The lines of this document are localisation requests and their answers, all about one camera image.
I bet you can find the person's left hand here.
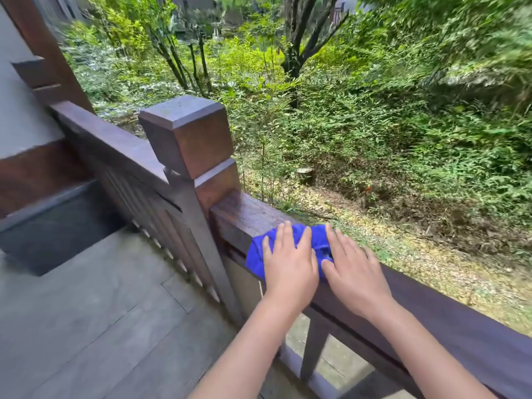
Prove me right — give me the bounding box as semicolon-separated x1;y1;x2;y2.
262;221;320;307

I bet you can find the person's right hand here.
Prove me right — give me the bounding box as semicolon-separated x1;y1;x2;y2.
321;223;398;321

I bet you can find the blue cleaning cloth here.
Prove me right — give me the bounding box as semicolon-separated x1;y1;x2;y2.
245;223;336;283

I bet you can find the person's right forearm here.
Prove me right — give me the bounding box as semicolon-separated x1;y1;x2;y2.
362;299;500;399

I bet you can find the person's left forearm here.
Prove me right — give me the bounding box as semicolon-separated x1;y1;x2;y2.
188;291;316;399

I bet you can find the brown wooden handrail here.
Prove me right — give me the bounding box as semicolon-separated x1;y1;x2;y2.
209;190;532;399

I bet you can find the green bamboo undergrowth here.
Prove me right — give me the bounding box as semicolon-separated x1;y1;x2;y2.
62;0;532;245

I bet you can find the slatted wooden railing section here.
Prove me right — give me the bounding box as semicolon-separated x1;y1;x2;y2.
50;101;222;305

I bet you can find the dark forked tree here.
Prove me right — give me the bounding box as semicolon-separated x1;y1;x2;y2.
278;0;351;109

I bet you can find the dark stone step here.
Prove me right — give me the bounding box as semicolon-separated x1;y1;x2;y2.
0;180;127;277

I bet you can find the thin-trunked leafy tree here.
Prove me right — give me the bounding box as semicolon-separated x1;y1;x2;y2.
85;0;214;96

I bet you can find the brown wooden base beam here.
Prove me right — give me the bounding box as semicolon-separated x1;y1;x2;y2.
0;139;94;221

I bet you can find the brown wooden pillar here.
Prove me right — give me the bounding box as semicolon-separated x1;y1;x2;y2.
0;0;95;114

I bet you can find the square wooden railing post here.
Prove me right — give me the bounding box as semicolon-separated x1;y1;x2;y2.
138;94;247;329

